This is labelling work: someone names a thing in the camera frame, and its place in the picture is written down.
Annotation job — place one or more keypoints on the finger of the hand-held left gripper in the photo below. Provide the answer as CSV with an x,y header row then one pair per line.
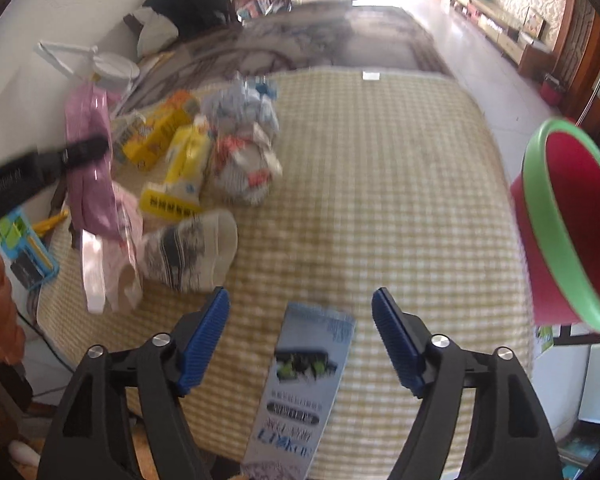
x,y
82,150

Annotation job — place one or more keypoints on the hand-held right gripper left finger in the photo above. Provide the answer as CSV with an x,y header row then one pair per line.
x,y
205,340

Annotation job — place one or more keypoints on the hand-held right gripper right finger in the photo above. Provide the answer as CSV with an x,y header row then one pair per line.
x,y
397,340

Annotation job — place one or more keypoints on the pink plastic bag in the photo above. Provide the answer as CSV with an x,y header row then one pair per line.
x,y
90,195

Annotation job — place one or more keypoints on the grey printed carton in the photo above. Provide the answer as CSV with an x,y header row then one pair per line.
x,y
305,385

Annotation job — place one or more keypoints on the red bin with green rim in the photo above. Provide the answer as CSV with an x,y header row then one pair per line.
x,y
565,200

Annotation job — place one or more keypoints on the yellow plastic item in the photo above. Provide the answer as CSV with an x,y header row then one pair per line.
x,y
50,225

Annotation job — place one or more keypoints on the yellow orange box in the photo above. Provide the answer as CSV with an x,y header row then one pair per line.
x,y
155,135

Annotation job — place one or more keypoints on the blue green packet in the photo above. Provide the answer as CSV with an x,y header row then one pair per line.
x,y
27,255

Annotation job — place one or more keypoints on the crumpled grey white bag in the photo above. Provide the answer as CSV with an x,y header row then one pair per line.
x,y
190,250

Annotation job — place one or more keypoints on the yellow white packet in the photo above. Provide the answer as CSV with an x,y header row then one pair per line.
x,y
185,160

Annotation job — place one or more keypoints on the pink white packet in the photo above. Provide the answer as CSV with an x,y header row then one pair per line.
x,y
125,260

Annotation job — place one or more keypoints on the white pillow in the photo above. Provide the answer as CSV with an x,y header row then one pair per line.
x,y
155,35

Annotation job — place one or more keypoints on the beige checked mat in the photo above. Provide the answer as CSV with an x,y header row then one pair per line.
x,y
380,185

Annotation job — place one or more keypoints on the black cloth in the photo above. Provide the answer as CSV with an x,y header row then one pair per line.
x,y
195,0

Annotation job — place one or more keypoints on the small white tag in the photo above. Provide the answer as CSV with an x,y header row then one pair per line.
x,y
371,76

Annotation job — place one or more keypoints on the grey patterned blanket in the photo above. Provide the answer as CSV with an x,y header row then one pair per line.
x,y
330,40

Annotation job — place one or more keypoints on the small red floor bin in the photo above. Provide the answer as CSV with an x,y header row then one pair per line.
x,y
552,89

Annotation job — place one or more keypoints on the cream tv cabinet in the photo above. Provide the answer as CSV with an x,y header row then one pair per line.
x,y
495,25

